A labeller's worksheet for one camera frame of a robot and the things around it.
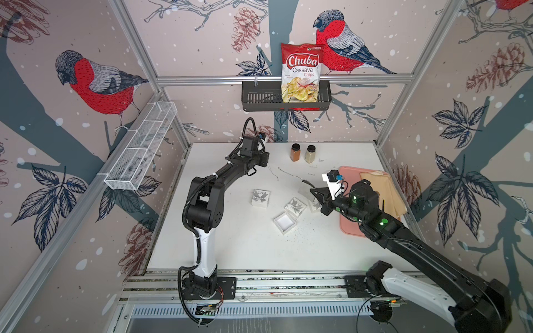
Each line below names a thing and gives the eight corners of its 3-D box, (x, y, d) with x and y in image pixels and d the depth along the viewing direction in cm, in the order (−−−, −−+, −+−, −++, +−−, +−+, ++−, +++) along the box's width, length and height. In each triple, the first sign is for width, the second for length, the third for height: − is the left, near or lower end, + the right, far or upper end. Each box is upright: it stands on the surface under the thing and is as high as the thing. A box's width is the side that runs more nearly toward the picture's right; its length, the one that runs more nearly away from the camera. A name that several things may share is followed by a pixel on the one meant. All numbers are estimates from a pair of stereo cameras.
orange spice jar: (290, 161, 115) (291, 149, 107) (290, 155, 118) (291, 143, 110) (299, 161, 115) (300, 149, 107) (298, 155, 118) (299, 143, 110)
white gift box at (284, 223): (283, 235, 88) (283, 233, 86) (272, 222, 92) (272, 220, 90) (296, 224, 91) (297, 222, 89) (285, 212, 95) (285, 210, 93)
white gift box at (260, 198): (251, 206, 96) (250, 203, 94) (254, 191, 102) (254, 188, 99) (267, 209, 95) (267, 205, 93) (270, 193, 101) (270, 190, 98)
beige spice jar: (305, 163, 114) (307, 151, 107) (304, 156, 118) (306, 144, 110) (314, 163, 114) (316, 151, 106) (312, 156, 117) (315, 144, 110)
